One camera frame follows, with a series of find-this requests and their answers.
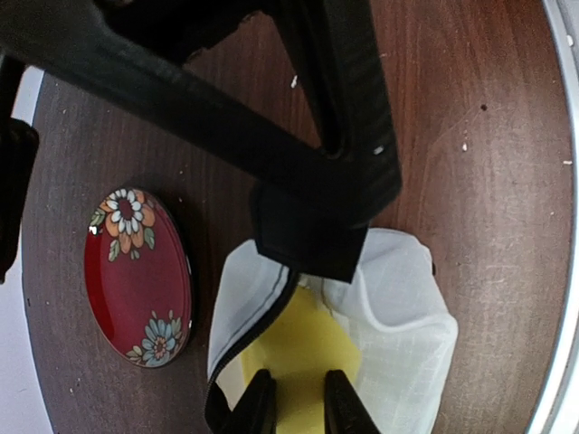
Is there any yellow sponge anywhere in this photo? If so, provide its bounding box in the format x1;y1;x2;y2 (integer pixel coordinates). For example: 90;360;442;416
241;285;362;433

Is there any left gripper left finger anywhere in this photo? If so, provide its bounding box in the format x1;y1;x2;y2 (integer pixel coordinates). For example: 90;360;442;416
205;369;277;434

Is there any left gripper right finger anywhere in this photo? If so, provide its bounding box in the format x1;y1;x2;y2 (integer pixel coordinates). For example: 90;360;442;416
324;370;379;434

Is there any red floral plate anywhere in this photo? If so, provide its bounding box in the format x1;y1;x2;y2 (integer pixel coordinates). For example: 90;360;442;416
84;187;195;369

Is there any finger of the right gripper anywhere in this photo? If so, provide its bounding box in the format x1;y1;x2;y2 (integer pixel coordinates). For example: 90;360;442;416
0;0;404;227

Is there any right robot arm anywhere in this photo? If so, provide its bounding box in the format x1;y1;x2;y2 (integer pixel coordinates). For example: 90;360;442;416
1;1;402;282

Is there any white zipper pouch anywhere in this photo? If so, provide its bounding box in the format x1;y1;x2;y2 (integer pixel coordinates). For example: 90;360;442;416
205;184;460;434

